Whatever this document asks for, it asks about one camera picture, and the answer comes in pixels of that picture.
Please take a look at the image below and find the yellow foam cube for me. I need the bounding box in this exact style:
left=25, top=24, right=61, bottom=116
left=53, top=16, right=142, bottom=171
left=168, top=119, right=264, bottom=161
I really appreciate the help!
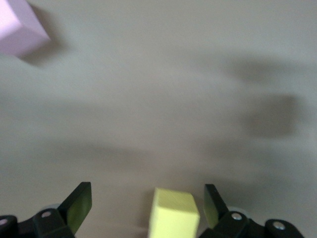
left=148, top=187, right=201, bottom=238

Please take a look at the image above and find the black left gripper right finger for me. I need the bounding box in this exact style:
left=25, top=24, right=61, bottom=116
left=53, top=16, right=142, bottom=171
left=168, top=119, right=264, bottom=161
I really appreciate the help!
left=198, top=183, right=304, bottom=238

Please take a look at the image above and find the pale pink foam cube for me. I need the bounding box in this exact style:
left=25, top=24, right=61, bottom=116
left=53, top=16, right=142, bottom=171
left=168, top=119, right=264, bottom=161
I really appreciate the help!
left=0, top=0, right=52, bottom=60

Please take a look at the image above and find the table cover sheet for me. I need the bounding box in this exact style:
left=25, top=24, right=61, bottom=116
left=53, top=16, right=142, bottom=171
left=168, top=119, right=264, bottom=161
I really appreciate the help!
left=0, top=0, right=317, bottom=238

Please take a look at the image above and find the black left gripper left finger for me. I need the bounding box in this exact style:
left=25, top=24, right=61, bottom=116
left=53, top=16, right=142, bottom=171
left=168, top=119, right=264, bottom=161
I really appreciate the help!
left=0, top=181, right=93, bottom=238

